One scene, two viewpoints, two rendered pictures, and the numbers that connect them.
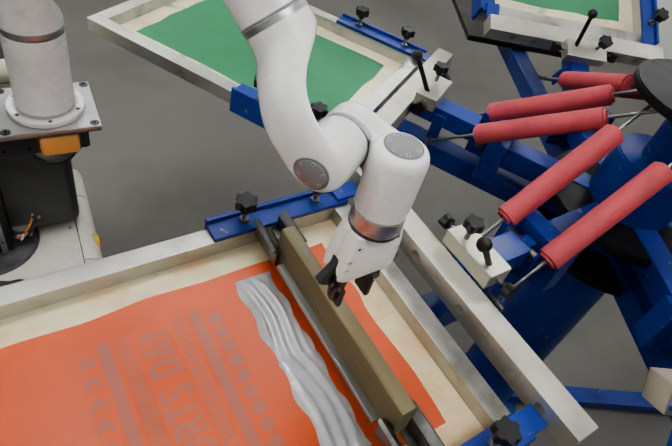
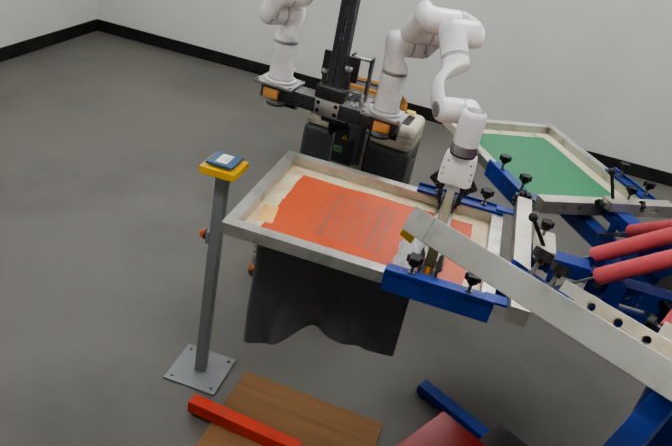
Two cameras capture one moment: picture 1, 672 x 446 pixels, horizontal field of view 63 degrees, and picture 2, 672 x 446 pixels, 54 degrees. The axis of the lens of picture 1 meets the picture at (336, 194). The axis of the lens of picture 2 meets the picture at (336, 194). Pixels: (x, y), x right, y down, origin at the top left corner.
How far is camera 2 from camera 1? 152 cm
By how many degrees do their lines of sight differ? 45
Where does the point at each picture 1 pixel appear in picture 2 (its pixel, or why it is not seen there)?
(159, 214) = not seen: hidden behind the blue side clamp
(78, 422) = (317, 202)
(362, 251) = (449, 161)
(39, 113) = (379, 109)
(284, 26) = (451, 57)
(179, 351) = (368, 210)
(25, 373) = (312, 185)
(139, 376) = (347, 206)
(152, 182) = not seen: hidden behind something
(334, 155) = (444, 101)
